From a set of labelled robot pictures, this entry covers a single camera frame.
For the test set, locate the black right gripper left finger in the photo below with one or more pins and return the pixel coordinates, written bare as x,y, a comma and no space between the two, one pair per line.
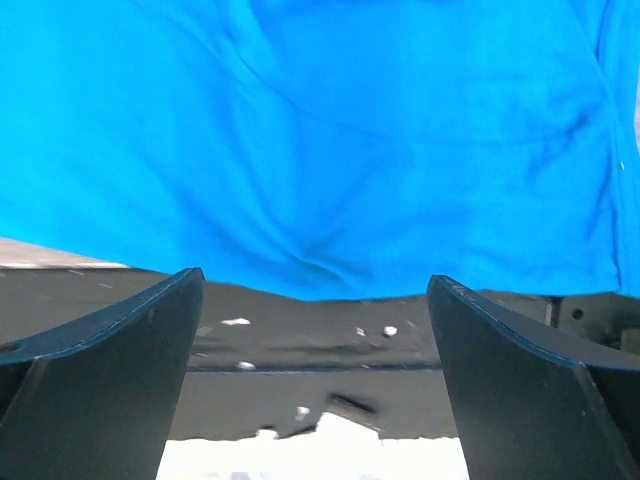
95,398

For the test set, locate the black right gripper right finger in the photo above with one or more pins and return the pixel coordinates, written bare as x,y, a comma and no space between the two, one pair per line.
529,400

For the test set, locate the blue t shirt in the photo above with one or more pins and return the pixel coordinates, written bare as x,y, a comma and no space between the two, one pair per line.
328,150

